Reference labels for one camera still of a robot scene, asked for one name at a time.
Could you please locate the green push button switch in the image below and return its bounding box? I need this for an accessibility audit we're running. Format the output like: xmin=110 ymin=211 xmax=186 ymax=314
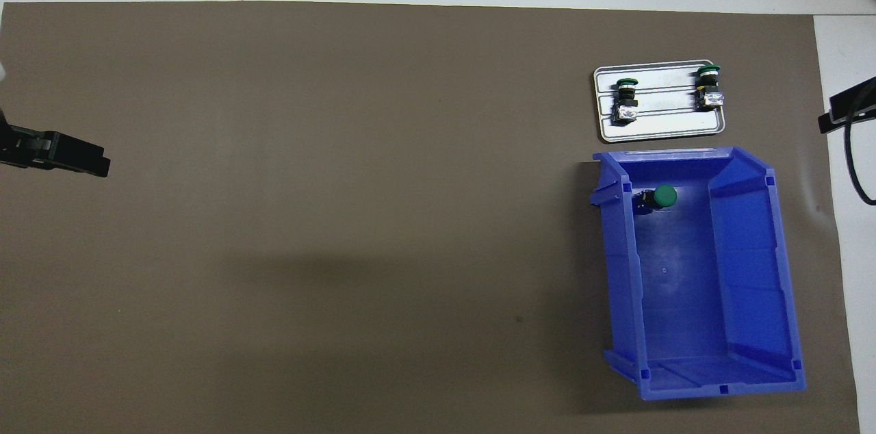
xmin=694 ymin=64 xmax=726 ymax=112
xmin=636 ymin=185 xmax=678 ymax=214
xmin=611 ymin=78 xmax=641 ymax=127

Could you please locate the grey metal tray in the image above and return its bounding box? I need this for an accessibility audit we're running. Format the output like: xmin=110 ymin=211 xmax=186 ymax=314
xmin=593 ymin=63 xmax=726 ymax=144

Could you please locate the blue plastic storage bin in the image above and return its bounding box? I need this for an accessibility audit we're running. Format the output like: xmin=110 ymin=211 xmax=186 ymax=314
xmin=590 ymin=146 xmax=807 ymax=402

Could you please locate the brown table mat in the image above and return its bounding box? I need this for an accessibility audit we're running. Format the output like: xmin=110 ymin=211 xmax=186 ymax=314
xmin=0 ymin=1 xmax=862 ymax=434

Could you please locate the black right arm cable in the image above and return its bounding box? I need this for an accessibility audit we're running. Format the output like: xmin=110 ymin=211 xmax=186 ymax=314
xmin=845 ymin=105 xmax=876 ymax=206

